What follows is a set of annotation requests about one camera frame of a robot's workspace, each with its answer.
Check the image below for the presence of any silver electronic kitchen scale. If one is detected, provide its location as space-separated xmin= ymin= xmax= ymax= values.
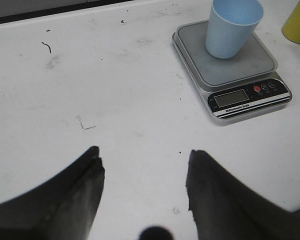
xmin=172 ymin=20 xmax=293 ymax=125

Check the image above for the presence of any yellow squeeze bottle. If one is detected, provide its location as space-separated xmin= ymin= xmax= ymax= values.
xmin=281 ymin=0 xmax=300 ymax=44

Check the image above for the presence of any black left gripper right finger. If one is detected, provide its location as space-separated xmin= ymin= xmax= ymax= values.
xmin=186 ymin=150 xmax=300 ymax=240

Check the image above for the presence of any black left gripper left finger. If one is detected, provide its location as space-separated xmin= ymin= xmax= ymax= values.
xmin=0 ymin=146 xmax=105 ymax=240

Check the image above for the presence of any light blue plastic cup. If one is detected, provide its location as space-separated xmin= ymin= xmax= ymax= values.
xmin=205 ymin=0 xmax=264 ymax=59

